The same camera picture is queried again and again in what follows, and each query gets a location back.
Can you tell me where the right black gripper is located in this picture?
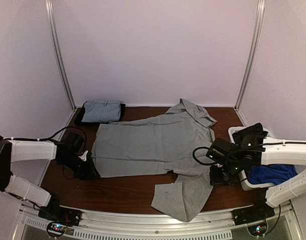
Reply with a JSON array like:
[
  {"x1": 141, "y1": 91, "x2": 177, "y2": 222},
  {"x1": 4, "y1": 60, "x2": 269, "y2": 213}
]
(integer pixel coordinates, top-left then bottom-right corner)
[{"x1": 210, "y1": 161, "x2": 243, "y2": 188}]

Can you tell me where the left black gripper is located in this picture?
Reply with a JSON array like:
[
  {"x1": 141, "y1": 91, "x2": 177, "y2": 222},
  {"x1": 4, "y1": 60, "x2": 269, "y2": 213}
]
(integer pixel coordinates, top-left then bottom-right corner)
[{"x1": 60, "y1": 154, "x2": 100, "y2": 181}]

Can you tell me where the grey polo shirt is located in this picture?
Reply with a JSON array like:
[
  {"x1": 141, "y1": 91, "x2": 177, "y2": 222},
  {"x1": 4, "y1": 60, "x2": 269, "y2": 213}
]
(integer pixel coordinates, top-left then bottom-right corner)
[{"x1": 92, "y1": 99, "x2": 216, "y2": 222}]

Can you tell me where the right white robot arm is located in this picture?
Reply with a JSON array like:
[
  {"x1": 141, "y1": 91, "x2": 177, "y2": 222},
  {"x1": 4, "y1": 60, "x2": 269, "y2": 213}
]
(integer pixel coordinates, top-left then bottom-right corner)
[{"x1": 206, "y1": 134, "x2": 306, "y2": 221}]

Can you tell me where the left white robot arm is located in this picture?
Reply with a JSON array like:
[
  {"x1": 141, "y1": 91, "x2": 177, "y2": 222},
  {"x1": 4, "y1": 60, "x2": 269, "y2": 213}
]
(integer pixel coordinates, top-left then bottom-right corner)
[{"x1": 0, "y1": 132, "x2": 100, "y2": 222}]

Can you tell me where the white laundry basket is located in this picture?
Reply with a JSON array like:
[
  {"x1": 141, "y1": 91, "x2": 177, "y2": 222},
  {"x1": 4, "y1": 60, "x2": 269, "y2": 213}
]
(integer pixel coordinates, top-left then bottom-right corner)
[{"x1": 227, "y1": 126, "x2": 306, "y2": 192}]

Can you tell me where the black garment in basket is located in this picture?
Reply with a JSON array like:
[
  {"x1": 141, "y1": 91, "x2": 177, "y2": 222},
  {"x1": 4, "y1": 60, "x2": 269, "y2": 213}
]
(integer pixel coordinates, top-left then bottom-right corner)
[{"x1": 232, "y1": 123, "x2": 268, "y2": 144}]

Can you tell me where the blue garment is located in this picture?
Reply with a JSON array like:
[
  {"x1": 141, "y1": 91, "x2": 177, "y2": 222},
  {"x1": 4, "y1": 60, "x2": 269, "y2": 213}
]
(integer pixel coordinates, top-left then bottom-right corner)
[{"x1": 248, "y1": 164, "x2": 297, "y2": 185}]

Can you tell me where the folded black garment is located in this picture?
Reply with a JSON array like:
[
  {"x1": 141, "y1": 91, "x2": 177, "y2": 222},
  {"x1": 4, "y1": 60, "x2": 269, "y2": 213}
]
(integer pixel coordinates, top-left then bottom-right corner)
[{"x1": 74, "y1": 104, "x2": 126, "y2": 125}]

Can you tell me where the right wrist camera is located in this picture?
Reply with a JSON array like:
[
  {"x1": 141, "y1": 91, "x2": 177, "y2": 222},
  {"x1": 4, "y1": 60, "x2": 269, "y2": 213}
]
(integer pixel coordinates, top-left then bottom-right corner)
[{"x1": 213, "y1": 163, "x2": 224, "y2": 170}]

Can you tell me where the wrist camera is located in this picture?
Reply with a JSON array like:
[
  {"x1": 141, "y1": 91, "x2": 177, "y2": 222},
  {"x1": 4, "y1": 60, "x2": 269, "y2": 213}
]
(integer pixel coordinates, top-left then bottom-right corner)
[
  {"x1": 213, "y1": 163, "x2": 224, "y2": 170},
  {"x1": 79, "y1": 150, "x2": 92, "y2": 162}
]

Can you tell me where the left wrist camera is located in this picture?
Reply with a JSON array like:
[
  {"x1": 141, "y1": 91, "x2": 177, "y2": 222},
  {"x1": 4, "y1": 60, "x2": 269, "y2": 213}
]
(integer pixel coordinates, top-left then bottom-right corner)
[{"x1": 79, "y1": 150, "x2": 92, "y2": 162}]

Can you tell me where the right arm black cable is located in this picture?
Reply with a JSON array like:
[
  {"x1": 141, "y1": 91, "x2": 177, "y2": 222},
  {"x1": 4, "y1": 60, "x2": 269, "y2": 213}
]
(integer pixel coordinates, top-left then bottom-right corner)
[{"x1": 192, "y1": 146, "x2": 218, "y2": 166}]

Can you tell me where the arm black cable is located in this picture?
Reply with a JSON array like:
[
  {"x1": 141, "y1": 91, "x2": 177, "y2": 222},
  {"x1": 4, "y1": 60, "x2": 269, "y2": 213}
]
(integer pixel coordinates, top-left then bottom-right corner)
[
  {"x1": 192, "y1": 146, "x2": 218, "y2": 166},
  {"x1": 49, "y1": 126, "x2": 88, "y2": 146}
]

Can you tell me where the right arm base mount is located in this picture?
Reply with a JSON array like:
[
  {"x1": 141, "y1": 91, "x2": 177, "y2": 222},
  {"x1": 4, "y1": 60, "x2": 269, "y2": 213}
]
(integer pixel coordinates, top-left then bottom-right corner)
[{"x1": 232, "y1": 203, "x2": 275, "y2": 226}]

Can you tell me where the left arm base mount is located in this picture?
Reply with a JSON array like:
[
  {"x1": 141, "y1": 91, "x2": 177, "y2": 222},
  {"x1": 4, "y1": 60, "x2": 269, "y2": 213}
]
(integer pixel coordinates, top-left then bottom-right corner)
[{"x1": 38, "y1": 206, "x2": 82, "y2": 227}]

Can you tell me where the front aluminium rail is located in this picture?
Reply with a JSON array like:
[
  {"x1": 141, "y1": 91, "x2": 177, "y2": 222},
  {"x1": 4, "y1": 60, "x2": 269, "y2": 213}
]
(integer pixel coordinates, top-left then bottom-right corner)
[{"x1": 10, "y1": 201, "x2": 303, "y2": 240}]

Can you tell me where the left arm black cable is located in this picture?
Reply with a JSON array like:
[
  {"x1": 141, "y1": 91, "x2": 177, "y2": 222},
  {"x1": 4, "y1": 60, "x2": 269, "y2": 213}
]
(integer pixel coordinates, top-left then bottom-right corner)
[{"x1": 49, "y1": 126, "x2": 88, "y2": 146}]

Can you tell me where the right aluminium frame post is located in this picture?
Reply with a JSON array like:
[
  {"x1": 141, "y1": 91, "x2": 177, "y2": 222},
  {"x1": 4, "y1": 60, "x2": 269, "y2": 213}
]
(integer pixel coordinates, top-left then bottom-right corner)
[{"x1": 234, "y1": 0, "x2": 265, "y2": 111}]

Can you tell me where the aluminium frame post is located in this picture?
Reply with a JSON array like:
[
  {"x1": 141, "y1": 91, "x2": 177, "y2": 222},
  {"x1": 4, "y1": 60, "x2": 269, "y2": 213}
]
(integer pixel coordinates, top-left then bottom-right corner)
[
  {"x1": 234, "y1": 0, "x2": 265, "y2": 111},
  {"x1": 45, "y1": 0, "x2": 76, "y2": 111}
]

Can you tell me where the left aluminium frame post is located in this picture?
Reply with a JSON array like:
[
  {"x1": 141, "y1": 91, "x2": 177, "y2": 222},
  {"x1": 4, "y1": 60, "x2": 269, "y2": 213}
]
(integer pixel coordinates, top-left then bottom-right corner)
[{"x1": 45, "y1": 0, "x2": 76, "y2": 111}]

